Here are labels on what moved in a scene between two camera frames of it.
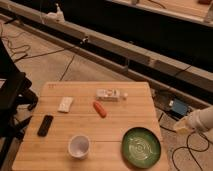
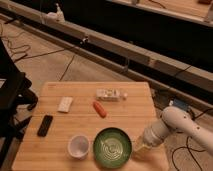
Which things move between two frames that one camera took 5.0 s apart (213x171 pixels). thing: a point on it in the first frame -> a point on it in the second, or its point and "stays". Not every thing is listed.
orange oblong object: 100,109 stays
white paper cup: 78,147 stays
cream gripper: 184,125 -> 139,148
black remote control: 45,124 stays
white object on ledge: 57,17 stays
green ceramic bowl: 140,147 -> 112,147
